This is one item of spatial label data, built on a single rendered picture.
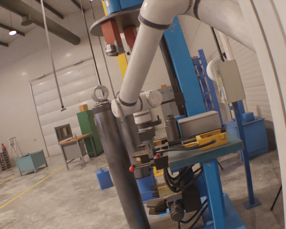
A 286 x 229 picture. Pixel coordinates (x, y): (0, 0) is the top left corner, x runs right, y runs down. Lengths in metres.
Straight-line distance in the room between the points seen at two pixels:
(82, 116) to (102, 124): 7.24
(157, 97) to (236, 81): 1.38
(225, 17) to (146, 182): 3.19
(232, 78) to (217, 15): 1.72
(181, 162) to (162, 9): 0.79
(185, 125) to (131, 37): 1.13
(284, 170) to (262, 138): 4.14
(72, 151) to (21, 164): 2.75
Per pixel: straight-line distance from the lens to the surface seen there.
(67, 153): 8.31
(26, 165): 10.02
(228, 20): 0.77
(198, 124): 1.82
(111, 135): 2.30
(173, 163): 1.31
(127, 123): 3.59
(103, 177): 5.01
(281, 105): 0.33
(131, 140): 3.61
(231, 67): 2.49
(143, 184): 3.73
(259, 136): 4.47
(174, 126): 1.72
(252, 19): 0.34
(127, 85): 1.06
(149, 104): 1.21
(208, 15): 0.83
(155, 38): 0.90
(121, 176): 2.36
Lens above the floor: 1.37
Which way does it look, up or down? 2 degrees down
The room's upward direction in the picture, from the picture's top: 15 degrees counter-clockwise
